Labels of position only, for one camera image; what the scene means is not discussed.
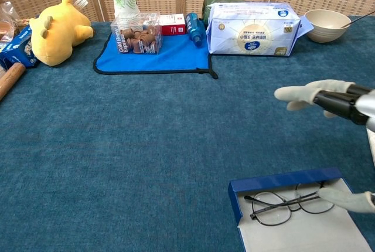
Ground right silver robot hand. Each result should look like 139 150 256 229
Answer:
274 79 375 214

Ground black eyeglasses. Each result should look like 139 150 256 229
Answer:
244 181 335 226

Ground grey blue glasses pouch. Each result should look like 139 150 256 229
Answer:
227 167 373 252

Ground bagged white cloth package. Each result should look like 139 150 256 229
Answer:
366 127 375 168

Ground beige bowl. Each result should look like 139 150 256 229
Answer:
304 9 352 43

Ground metal spoon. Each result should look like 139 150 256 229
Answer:
339 11 375 29

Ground white wet wipes pack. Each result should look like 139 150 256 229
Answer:
206 2 302 57

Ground green spray bottle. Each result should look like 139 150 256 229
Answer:
202 0 247 27

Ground small blue bottle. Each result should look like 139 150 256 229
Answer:
186 12 206 47

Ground blue cloth mat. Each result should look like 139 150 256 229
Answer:
93 30 219 80

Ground red and white box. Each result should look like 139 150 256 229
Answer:
158 13 188 36

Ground small brown box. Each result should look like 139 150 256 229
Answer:
110 13 163 55

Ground teal table cloth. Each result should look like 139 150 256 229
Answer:
0 14 375 252

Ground stack of paper cups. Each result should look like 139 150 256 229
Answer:
110 0 141 27

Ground yellow plush toy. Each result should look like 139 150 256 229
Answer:
28 0 94 67

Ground blue cookie box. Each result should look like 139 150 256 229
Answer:
0 25 40 70

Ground wooden rolling pin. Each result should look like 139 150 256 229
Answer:
0 62 27 102

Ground bagged brown bread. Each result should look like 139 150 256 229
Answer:
0 1 23 45

